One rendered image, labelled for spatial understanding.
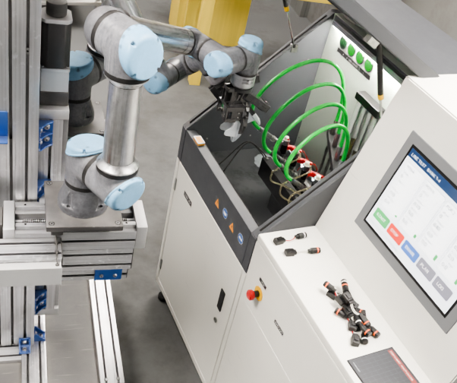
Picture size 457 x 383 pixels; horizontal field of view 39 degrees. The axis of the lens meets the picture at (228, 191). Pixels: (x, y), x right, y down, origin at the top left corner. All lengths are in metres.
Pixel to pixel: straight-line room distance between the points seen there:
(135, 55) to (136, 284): 1.86
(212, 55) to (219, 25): 3.73
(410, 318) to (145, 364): 1.37
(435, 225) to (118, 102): 0.92
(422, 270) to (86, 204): 0.98
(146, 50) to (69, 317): 1.50
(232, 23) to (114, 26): 4.05
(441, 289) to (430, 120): 0.48
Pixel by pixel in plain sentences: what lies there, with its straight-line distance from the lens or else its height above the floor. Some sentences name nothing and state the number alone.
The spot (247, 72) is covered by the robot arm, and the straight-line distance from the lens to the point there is 1.98.
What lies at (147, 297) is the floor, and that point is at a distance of 3.20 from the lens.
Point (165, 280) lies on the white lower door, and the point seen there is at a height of 0.17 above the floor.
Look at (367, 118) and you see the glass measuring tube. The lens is 2.44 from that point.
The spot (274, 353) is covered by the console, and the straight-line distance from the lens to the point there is 2.18.
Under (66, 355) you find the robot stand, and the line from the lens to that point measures 2.69.
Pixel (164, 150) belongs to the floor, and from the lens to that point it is 4.18.
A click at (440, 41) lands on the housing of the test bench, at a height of 1.50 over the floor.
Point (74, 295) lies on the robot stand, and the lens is 2.90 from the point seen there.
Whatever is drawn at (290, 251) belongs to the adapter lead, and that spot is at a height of 1.00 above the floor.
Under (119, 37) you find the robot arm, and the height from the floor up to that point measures 1.66.
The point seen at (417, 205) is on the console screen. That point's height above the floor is 1.30.
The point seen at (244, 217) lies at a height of 0.95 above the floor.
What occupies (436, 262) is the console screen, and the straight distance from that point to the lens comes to 1.89.
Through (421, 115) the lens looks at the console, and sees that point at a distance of 1.98.
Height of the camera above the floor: 2.33
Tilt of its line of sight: 36 degrees down
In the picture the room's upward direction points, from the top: 14 degrees clockwise
